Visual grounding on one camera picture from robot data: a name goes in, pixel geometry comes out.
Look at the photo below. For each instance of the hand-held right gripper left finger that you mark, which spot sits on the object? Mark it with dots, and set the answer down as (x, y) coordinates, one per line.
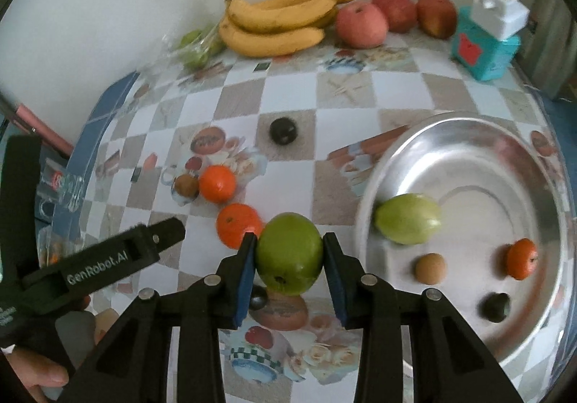
(245, 276)

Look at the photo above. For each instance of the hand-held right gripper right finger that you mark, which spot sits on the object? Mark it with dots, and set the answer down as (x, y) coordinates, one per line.
(336, 281)

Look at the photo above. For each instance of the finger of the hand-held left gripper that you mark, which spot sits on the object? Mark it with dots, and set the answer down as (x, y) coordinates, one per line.
(164, 236)

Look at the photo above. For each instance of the dark plum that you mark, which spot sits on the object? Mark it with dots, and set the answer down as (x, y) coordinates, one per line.
(258, 297)
(495, 306)
(283, 130)

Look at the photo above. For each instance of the dark green mango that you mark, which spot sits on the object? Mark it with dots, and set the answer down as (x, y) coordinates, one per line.
(288, 256)

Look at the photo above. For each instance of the orange tangerine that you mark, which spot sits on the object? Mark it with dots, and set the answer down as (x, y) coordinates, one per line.
(236, 225)
(522, 258)
(217, 183)

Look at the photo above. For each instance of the dark brown longan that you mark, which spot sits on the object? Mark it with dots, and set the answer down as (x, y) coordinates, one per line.
(186, 185)

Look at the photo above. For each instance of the pale green mango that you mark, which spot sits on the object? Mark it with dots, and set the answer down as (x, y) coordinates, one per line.
(408, 219)

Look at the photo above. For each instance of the light tan longan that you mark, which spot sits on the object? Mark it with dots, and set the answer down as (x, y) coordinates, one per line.
(430, 267)

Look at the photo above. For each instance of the round steel plate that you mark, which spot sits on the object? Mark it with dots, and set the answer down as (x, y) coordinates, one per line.
(473, 159)

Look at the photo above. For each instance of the clear bag of green fruits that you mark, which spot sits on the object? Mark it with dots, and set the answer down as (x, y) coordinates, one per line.
(198, 46)

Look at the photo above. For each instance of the person's left hand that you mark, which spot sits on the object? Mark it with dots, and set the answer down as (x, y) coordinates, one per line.
(34, 373)

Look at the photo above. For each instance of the clear plastic bag of fruit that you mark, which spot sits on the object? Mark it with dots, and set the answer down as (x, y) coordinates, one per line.
(49, 245)

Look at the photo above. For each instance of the clear glass mug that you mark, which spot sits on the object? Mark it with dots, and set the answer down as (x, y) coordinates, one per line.
(63, 186)

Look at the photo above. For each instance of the pink stick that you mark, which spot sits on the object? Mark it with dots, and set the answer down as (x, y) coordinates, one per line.
(36, 128)

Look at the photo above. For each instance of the yellow banana bunch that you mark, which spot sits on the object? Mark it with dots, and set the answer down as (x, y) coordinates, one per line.
(270, 24)

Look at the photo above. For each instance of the pale pink apple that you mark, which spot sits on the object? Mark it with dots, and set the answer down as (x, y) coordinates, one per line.
(360, 24)

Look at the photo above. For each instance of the teal plastic box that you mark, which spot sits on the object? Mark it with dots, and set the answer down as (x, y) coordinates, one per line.
(484, 53)

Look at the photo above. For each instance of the red apple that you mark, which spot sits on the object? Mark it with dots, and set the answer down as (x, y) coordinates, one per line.
(399, 10)
(436, 15)

